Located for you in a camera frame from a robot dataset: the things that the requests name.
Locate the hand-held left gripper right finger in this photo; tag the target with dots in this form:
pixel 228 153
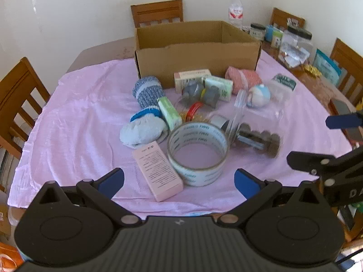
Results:
pixel 245 181

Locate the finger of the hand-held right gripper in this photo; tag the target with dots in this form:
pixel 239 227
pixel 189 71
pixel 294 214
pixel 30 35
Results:
pixel 306 161
pixel 340 121

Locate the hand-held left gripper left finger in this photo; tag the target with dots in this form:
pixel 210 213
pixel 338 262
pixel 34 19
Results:
pixel 112 180

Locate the green tissue pack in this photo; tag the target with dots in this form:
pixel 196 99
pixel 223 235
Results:
pixel 222 86
pixel 169 113

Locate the beige carton box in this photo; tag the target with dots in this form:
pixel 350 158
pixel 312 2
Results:
pixel 192 77

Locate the cardboard box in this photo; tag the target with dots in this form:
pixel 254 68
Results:
pixel 198 59

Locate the grey dumbbell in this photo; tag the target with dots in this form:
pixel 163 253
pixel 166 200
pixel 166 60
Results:
pixel 269 146

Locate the clear tape roll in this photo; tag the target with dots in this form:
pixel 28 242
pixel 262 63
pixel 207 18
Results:
pixel 204 177

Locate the pink carton box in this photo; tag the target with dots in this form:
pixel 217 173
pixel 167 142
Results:
pixel 158 172

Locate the gold ornament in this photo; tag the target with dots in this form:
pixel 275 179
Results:
pixel 312 70

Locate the teal packet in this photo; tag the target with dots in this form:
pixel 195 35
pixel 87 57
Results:
pixel 326 65

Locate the clear plastic jar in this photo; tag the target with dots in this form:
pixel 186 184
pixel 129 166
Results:
pixel 273 110

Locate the grey metal cylinder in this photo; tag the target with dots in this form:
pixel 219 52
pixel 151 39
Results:
pixel 219 121

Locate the pink tablecloth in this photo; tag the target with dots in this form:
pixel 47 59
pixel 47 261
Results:
pixel 85 119

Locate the wooden chair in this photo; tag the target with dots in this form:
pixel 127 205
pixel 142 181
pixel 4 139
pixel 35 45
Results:
pixel 17 82
pixel 279 17
pixel 344 52
pixel 156 10

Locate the clear plastic bag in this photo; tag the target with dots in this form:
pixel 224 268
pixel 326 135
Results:
pixel 293 55

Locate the pastel blue ball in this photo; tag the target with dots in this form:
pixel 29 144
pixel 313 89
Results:
pixel 258 96

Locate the small red-capped bottle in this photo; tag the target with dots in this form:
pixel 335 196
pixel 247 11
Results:
pixel 194 110

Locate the blue knitted sock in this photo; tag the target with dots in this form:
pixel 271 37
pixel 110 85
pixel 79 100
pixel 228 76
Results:
pixel 147 96

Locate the large black-lid clear jar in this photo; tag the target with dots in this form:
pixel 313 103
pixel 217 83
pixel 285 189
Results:
pixel 300 38

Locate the pink knitted sock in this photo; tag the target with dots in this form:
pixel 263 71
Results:
pixel 244 78

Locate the grey elephant toy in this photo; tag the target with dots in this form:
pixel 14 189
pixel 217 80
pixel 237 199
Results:
pixel 195 90

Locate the green-lid container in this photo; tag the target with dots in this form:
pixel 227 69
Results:
pixel 277 38

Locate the blue plastic container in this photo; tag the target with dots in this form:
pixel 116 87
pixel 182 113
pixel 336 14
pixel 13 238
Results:
pixel 269 32

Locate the small black-lid glass jar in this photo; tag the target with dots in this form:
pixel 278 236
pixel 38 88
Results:
pixel 257 32

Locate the red-label water bottle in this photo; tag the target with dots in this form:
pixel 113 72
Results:
pixel 236 14

